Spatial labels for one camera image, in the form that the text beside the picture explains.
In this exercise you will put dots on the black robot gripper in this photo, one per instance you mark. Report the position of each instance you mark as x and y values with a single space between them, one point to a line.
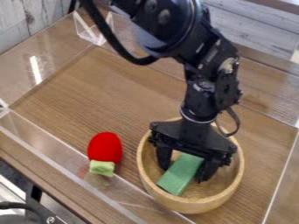
202 139

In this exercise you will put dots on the green rectangular block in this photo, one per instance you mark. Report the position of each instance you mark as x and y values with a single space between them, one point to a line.
179 175

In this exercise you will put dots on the brown wooden bowl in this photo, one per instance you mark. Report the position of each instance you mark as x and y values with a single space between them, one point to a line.
200 197

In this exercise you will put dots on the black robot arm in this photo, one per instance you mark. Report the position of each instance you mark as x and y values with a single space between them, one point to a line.
174 30

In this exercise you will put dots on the red plush radish toy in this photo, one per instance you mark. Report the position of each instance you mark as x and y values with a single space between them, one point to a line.
104 153

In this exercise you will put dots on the black stand with cable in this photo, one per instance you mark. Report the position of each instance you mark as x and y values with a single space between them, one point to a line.
35 212

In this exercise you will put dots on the clear acrylic corner bracket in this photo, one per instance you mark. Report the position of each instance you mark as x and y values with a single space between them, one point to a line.
88 33

